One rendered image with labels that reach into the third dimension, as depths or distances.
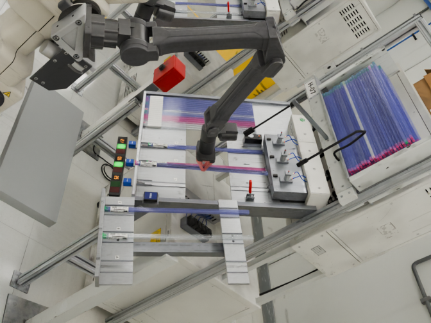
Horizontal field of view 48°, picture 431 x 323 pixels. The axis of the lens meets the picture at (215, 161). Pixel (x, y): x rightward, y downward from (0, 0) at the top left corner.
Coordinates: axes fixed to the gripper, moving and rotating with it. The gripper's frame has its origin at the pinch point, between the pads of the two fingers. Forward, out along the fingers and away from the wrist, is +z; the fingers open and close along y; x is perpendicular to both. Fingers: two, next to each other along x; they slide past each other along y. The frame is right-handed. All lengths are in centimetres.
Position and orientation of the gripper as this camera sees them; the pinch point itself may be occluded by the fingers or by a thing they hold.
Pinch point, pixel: (202, 168)
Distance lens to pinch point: 184.5
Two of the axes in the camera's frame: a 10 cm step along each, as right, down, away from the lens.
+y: -0.4, -6.7, 7.4
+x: -9.9, -0.7, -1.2
